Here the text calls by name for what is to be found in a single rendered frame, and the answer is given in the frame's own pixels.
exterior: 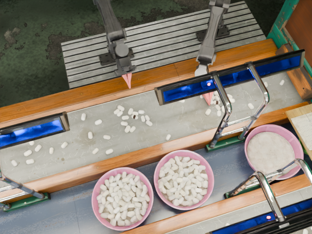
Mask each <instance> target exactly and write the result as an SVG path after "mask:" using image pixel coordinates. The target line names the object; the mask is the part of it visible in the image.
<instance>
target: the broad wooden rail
mask: <svg viewBox="0 0 312 234"><path fill-rule="evenodd" d="M277 50H278V47H277V46H276V44H275V42H274V41H273V39H272V38H271V39H266V40H262V41H258V42H254V43H251V44H247V45H242V46H239V47H235V48H231V49H227V50H224V51H220V52H215V53H216V54H217V55H216V59H215V62H213V65H208V69H209V72H212V71H215V70H217V71H219V70H222V69H226V68H230V67H233V66H237V65H241V64H244V63H245V62H249V61H256V60H260V59H264V58H268V57H271V56H275V55H276V54H275V52H276V51H277ZM196 59H197V57H196V58H192V59H188V60H184V61H180V62H176V63H173V64H169V65H164V66H160V67H157V68H153V69H149V70H145V71H141V72H137V73H133V74H132V75H131V81H130V86H131V88H129V87H128V85H127V83H126V81H125V80H124V78H123V77H118V78H114V79H110V80H106V81H103V82H98V83H95V84H90V85H86V86H82V87H79V88H75V89H71V90H67V91H63V92H59V93H55V94H51V95H48V96H44V97H39V98H35V99H32V100H28V101H24V102H20V103H16V104H12V105H8V106H4V107H0V128H3V127H7V126H10V125H14V124H18V123H21V122H25V121H29V120H33V119H36V118H40V117H45V116H48V115H52V114H55V113H60V112H63V111H66V112H67V113H69V112H72V111H77V110H80V109H84V108H88V107H92V106H95V105H99V104H103V103H107V102H110V101H114V100H118V99H122V98H126V97H130V96H133V95H137V94H140V93H144V92H148V91H152V90H154V88H155V87H159V86H162V85H166V84H170V83H173V82H177V81H180V80H184V79H188V78H192V77H195V71H196V66H198V65H199V64H200V63H198V62H197V61H196Z"/></svg>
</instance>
